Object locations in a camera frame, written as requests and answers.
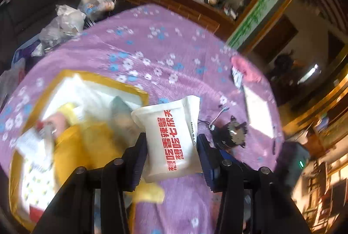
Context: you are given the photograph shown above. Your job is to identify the white paper sheet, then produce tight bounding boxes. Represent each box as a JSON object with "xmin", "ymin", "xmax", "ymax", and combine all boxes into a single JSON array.
[{"xmin": 243, "ymin": 86, "xmax": 274, "ymax": 138}]

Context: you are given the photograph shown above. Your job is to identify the pale yellow towel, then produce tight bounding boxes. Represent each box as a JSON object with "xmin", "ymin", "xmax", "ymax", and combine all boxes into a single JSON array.
[{"xmin": 55, "ymin": 102, "xmax": 166, "ymax": 205}]

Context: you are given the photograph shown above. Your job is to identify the white pouch red characters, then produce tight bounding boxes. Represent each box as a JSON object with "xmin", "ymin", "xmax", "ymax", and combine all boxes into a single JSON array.
[{"xmin": 131, "ymin": 96, "xmax": 202, "ymax": 183}]

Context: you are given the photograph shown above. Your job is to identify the pink cloth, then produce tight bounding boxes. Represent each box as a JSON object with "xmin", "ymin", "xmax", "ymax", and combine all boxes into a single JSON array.
[{"xmin": 231, "ymin": 55, "xmax": 263, "ymax": 82}]

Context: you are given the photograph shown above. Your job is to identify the yellow-taped cardboard box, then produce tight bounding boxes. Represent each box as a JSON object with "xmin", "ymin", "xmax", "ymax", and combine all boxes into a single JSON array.
[{"xmin": 9, "ymin": 69, "xmax": 149, "ymax": 231}]

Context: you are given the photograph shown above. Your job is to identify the white cloth bundle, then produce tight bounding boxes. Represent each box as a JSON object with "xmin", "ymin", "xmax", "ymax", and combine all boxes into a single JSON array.
[{"xmin": 42, "ymin": 74, "xmax": 145, "ymax": 120}]

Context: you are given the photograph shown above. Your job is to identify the wooden cabinet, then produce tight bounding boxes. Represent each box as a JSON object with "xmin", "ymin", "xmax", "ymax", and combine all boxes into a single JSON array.
[{"xmin": 124, "ymin": 0, "xmax": 234, "ymax": 41}]

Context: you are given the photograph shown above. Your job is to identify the crumpled white plastic bag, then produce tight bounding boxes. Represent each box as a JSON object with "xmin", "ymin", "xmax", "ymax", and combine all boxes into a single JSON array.
[{"xmin": 31, "ymin": 5, "xmax": 86, "ymax": 57}]

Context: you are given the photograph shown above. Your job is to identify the pink fluffy plush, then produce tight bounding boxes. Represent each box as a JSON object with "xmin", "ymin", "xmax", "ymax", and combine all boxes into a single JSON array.
[{"xmin": 43, "ymin": 111, "xmax": 70, "ymax": 139}]

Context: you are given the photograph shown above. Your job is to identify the purple floral tablecloth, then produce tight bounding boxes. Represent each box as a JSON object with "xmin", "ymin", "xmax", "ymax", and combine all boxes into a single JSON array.
[{"xmin": 0, "ymin": 3, "xmax": 285, "ymax": 234}]

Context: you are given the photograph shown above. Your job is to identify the black leather sofa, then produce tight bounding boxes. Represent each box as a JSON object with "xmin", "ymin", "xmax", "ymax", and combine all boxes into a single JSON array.
[{"xmin": 1, "ymin": 0, "xmax": 80, "ymax": 64}]

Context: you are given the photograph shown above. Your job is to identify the lemon print tissue pack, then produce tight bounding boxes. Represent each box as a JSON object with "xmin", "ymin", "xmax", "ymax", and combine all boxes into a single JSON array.
[{"xmin": 16, "ymin": 127, "xmax": 56, "ymax": 211}]

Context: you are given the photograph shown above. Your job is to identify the clear plastic bag with bottles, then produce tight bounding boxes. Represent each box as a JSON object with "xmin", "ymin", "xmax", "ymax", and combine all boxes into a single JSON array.
[{"xmin": 78, "ymin": 0, "xmax": 116, "ymax": 22}]

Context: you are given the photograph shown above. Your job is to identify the mustard yellow pouch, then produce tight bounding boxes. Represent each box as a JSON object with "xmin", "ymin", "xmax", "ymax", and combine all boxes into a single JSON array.
[{"xmin": 54, "ymin": 122, "xmax": 125, "ymax": 186}]

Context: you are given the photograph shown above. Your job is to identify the black motor device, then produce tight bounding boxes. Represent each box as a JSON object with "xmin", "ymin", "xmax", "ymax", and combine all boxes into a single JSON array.
[{"xmin": 209, "ymin": 116, "xmax": 248, "ymax": 150}]

